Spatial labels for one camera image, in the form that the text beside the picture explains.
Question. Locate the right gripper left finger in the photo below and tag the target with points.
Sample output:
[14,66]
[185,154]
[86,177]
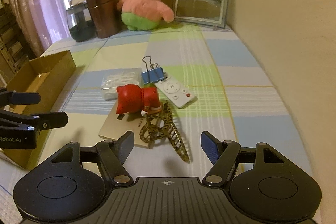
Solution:
[111,157]

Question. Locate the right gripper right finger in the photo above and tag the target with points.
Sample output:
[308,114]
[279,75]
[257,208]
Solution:
[224,157]

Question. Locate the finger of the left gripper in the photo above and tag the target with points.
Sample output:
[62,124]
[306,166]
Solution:
[13,121]
[18,98]

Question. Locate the tan wooden board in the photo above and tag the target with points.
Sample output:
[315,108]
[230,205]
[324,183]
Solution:
[116,125]

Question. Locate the brown cardboard box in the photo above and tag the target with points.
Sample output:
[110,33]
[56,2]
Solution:
[46,75]

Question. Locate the dark wooden shelf rack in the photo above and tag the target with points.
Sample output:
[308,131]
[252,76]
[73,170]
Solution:
[14,47]

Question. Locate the leopard print hair claw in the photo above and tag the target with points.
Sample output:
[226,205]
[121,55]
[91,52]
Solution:
[159,126]

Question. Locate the red cat figurine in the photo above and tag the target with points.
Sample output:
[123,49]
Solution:
[132,98]

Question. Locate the white remote control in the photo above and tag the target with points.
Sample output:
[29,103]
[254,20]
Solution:
[176,92]

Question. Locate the clear plastic packet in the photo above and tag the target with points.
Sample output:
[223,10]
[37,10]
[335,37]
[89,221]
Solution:
[119,77]

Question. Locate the checkered tablecloth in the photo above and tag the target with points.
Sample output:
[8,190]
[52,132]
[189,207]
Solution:
[235,98]

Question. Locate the blue binder clip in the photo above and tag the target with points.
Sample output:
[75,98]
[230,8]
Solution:
[153,72]

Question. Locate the glass jar dark lid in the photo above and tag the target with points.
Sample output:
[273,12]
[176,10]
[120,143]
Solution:
[80,23]

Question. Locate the brown wooden canister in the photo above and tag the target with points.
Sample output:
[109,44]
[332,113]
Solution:
[104,16]

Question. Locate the pink starfish plush toy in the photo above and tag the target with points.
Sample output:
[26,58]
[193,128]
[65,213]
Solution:
[144,15]

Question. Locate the framed sand picture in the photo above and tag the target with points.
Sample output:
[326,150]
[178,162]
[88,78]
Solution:
[211,13]

